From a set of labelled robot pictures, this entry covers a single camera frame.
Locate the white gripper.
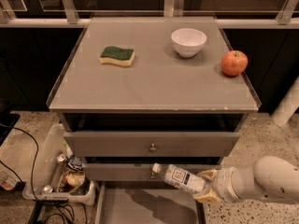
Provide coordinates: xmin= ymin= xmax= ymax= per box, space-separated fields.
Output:
xmin=193 ymin=167 xmax=241 ymax=203

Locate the blue-labelled plastic bottle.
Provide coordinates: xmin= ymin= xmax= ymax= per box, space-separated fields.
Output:
xmin=152 ymin=163 xmax=208 ymax=194

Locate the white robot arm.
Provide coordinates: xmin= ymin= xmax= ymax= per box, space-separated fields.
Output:
xmin=193 ymin=156 xmax=299 ymax=204

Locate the bottom grey drawer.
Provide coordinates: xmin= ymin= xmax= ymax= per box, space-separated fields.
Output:
xmin=94 ymin=182 xmax=209 ymax=224

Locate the grey drawer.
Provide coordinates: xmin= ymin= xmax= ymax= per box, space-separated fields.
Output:
xmin=94 ymin=182 xmax=209 ymax=224
xmin=64 ymin=131 xmax=239 ymax=158
xmin=82 ymin=162 xmax=222 ymax=183

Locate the middle grey drawer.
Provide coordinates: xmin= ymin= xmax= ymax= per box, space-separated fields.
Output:
xmin=82 ymin=162 xmax=222 ymax=183

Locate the grey drawer cabinet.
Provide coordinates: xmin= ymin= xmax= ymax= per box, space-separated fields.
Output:
xmin=46 ymin=15 xmax=262 ymax=224

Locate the top grey drawer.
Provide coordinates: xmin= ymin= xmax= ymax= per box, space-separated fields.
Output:
xmin=64 ymin=131 xmax=239 ymax=158

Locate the red apple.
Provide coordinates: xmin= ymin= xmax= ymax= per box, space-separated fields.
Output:
xmin=221 ymin=50 xmax=249 ymax=77

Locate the crumpled snack wrapper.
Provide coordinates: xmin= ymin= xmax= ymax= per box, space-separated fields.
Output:
xmin=57 ymin=171 xmax=85 ymax=192

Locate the blue patterned packet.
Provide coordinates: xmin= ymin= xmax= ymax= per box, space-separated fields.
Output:
xmin=67 ymin=155 xmax=83 ymax=172

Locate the white bowl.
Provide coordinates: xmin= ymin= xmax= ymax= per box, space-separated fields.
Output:
xmin=171 ymin=28 xmax=207 ymax=58

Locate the metal can upper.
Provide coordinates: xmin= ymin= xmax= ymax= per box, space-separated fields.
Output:
xmin=56 ymin=153 xmax=67 ymax=165

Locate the metal can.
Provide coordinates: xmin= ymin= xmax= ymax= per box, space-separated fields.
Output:
xmin=56 ymin=153 xmax=67 ymax=165
xmin=42 ymin=185 xmax=53 ymax=193

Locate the clear plastic bin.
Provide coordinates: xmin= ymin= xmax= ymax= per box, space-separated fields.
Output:
xmin=22 ymin=124 xmax=95 ymax=206

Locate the metal can lower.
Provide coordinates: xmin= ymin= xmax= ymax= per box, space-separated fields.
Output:
xmin=42 ymin=185 xmax=53 ymax=193

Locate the yellow green sponge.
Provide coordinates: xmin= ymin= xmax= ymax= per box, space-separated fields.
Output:
xmin=99 ymin=46 xmax=135 ymax=67

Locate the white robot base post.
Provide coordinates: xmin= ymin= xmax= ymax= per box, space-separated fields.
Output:
xmin=271 ymin=77 xmax=299 ymax=126

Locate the black cable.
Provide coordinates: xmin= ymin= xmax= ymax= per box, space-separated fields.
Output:
xmin=0 ymin=123 xmax=88 ymax=224

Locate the metal railing frame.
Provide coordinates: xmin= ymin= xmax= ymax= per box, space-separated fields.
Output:
xmin=0 ymin=0 xmax=299 ymax=29

